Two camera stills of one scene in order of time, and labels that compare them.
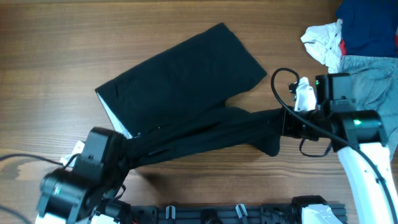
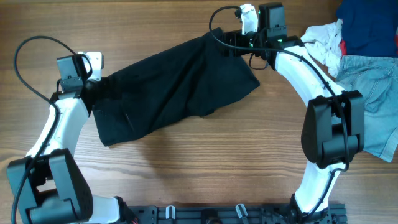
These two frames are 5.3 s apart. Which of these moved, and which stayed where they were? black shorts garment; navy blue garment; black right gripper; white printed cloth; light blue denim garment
Moved: black shorts garment; black right gripper
Stayed: light blue denim garment; navy blue garment; white printed cloth
